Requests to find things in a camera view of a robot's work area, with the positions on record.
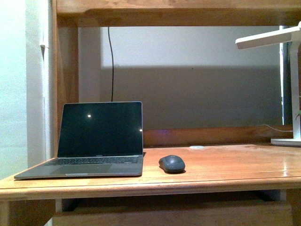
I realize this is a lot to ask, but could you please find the dark grey wireless mouse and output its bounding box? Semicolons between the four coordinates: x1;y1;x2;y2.
158;155;185;174

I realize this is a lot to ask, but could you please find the grey open laptop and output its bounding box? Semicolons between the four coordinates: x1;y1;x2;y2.
14;101;143;180

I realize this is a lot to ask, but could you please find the wooden upper shelf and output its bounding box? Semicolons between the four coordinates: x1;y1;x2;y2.
54;0;301;27

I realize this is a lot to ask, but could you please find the white desk lamp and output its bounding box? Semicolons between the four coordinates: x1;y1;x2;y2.
235;24;301;147

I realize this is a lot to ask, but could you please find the wooden keyboard tray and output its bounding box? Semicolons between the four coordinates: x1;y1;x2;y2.
53;201;293;226

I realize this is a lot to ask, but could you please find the white round cable grommet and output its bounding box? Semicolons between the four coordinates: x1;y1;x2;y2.
190;145;204;150

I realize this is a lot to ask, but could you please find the black hanging cable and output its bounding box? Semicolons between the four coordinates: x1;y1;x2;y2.
107;26;115;102

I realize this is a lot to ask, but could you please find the white lamp cable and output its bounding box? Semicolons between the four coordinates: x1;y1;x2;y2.
262;124;294;133

